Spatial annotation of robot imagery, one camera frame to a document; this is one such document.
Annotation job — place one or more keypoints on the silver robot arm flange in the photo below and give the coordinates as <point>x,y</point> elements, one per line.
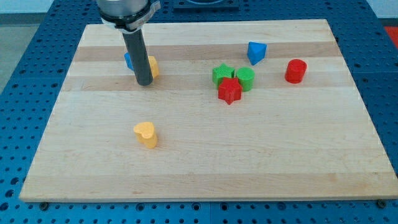
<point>127,16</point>

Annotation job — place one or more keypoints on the yellow heart block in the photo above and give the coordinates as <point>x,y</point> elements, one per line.
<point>146,134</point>

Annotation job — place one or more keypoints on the yellow hexagon block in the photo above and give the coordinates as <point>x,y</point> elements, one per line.
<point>154,66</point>

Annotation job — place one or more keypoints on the red star block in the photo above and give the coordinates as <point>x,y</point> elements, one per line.
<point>230,90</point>

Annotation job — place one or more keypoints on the green star block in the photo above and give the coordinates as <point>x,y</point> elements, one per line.
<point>218,73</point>

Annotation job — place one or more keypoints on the wooden board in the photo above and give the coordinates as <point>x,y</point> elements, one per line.
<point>313,140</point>

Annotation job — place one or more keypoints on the green cylinder block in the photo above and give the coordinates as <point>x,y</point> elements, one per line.
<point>245,77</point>

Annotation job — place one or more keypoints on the blue triangle block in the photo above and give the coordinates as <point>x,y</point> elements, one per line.
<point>256,52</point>

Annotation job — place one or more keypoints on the blue block behind rod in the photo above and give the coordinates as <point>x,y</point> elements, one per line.
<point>128,61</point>

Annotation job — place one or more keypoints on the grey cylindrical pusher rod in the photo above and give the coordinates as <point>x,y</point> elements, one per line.
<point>139,58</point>

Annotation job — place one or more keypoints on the red cylinder block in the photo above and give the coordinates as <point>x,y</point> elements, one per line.
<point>295,71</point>

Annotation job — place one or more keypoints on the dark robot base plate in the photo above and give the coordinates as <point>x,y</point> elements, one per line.
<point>206,4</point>

